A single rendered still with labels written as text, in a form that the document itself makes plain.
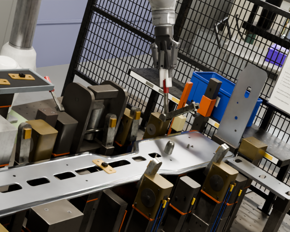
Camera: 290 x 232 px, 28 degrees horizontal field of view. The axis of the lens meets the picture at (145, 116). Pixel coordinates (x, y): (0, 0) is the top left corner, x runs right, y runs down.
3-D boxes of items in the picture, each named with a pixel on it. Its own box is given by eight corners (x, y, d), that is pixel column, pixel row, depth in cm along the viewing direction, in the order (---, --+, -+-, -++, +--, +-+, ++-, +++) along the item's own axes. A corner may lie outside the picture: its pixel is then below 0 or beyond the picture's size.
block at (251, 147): (226, 222, 242) (258, 147, 229) (211, 211, 247) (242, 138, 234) (236, 217, 248) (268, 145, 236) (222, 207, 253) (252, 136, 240)
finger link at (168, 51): (168, 41, 227) (171, 40, 226) (171, 69, 227) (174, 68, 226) (161, 41, 224) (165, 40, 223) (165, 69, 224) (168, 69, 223)
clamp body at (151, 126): (135, 196, 238) (162, 121, 225) (118, 184, 243) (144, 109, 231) (145, 194, 243) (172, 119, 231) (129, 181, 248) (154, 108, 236)
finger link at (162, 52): (160, 41, 224) (157, 41, 225) (158, 70, 226) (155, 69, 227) (166, 41, 227) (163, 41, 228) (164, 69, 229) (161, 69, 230)
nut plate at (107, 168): (117, 172, 186) (118, 169, 186) (108, 174, 184) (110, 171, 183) (99, 159, 191) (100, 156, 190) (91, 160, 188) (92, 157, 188)
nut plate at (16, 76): (12, 79, 187) (13, 75, 187) (7, 74, 189) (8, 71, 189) (35, 80, 192) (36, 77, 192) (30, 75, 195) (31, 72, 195)
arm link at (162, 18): (165, 9, 218) (165, 25, 219) (179, 10, 225) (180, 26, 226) (146, 11, 224) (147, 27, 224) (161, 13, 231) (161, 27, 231)
